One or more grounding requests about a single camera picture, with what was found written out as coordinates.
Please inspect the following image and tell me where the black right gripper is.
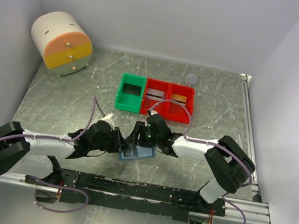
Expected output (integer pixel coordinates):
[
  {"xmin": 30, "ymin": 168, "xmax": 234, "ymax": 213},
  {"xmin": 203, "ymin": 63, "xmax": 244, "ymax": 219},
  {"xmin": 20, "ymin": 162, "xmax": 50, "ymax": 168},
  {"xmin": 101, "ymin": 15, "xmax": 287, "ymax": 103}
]
[{"xmin": 126, "ymin": 120, "xmax": 163, "ymax": 150}]

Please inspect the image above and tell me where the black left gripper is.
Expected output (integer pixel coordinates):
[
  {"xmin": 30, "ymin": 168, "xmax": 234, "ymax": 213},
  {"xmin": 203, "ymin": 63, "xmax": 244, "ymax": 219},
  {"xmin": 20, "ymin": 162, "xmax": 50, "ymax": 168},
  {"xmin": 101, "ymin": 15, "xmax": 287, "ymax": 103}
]
[{"xmin": 89, "ymin": 121, "xmax": 134, "ymax": 157}]

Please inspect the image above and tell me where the blue card holder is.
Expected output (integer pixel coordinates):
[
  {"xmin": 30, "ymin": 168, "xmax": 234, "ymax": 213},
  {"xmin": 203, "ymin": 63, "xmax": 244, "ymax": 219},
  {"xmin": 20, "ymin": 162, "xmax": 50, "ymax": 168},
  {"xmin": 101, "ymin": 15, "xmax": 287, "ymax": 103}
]
[{"xmin": 119, "ymin": 146, "xmax": 156, "ymax": 161}]

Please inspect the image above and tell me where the red plastic bin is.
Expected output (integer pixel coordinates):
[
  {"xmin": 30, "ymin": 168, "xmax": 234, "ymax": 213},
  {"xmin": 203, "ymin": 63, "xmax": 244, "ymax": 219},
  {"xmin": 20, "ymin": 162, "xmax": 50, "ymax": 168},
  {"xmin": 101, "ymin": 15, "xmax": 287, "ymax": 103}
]
[
  {"xmin": 140, "ymin": 78, "xmax": 171, "ymax": 115},
  {"xmin": 164, "ymin": 84, "xmax": 195, "ymax": 125}
]

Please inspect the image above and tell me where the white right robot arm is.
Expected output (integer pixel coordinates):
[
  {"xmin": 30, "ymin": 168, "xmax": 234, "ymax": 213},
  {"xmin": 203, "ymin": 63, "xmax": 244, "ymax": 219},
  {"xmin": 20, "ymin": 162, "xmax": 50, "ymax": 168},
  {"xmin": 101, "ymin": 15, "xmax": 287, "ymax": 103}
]
[{"xmin": 126, "ymin": 113, "xmax": 256, "ymax": 213}]

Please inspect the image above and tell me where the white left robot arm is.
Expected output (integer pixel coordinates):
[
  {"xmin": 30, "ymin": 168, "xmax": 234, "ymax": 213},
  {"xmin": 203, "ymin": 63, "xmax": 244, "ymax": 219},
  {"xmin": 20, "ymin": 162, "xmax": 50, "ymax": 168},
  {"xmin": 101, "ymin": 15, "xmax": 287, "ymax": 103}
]
[{"xmin": 0, "ymin": 119, "xmax": 130, "ymax": 187}]

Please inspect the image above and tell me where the silver credit card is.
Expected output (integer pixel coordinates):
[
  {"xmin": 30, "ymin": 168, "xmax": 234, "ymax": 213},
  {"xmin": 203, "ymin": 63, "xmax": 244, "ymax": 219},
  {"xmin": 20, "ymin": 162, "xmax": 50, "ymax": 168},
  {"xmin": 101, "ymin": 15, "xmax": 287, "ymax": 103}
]
[{"xmin": 145, "ymin": 88, "xmax": 165, "ymax": 101}]

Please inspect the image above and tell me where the black credit card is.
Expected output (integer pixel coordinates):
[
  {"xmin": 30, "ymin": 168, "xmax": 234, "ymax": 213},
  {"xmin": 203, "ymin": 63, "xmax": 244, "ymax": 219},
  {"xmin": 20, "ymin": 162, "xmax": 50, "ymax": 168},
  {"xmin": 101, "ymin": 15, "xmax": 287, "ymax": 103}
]
[{"xmin": 122, "ymin": 83, "xmax": 142, "ymax": 96}]

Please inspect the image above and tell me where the gold credit card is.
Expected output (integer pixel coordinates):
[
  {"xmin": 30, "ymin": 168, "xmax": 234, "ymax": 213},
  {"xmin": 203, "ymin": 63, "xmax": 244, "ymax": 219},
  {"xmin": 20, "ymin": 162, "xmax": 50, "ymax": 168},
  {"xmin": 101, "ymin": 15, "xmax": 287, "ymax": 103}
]
[{"xmin": 171, "ymin": 94, "xmax": 187, "ymax": 106}]

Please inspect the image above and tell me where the green plastic bin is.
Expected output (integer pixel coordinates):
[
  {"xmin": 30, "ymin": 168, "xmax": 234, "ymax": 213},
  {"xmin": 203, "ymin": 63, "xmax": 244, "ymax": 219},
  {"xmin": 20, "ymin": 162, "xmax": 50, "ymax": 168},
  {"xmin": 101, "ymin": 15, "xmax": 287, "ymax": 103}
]
[{"xmin": 115, "ymin": 73, "xmax": 147, "ymax": 113}]

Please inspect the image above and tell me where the small clear plastic cup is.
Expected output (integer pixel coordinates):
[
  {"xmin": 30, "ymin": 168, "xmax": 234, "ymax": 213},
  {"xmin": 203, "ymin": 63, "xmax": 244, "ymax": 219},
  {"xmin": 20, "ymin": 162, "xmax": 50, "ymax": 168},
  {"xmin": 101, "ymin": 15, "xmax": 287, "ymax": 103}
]
[{"xmin": 185, "ymin": 73, "xmax": 197, "ymax": 87}]

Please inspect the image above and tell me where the round pastel drawer cabinet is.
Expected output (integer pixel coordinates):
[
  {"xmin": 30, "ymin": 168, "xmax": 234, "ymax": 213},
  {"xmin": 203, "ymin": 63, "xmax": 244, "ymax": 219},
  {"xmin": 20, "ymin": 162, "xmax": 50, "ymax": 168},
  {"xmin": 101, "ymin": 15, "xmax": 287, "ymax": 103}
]
[{"xmin": 31, "ymin": 11, "xmax": 93, "ymax": 76}]

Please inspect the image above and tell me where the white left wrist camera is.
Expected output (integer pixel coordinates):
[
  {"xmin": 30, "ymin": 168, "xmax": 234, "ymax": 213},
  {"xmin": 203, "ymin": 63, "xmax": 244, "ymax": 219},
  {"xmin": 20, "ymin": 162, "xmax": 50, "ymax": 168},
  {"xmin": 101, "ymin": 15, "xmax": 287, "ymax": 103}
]
[{"xmin": 102, "ymin": 113, "xmax": 118, "ymax": 129}]

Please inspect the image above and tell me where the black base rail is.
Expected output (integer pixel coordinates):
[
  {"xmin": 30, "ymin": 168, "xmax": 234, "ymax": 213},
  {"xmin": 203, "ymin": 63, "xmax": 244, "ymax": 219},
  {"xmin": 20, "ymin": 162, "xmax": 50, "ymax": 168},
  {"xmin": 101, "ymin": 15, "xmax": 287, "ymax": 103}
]
[{"xmin": 22, "ymin": 161, "xmax": 229, "ymax": 224}]

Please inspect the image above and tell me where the aluminium frame rail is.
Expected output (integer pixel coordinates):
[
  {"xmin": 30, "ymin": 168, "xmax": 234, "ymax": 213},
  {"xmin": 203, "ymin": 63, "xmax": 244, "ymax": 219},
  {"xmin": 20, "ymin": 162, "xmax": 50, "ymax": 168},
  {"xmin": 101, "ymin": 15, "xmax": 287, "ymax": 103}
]
[{"xmin": 227, "ymin": 74, "xmax": 271, "ymax": 224}]

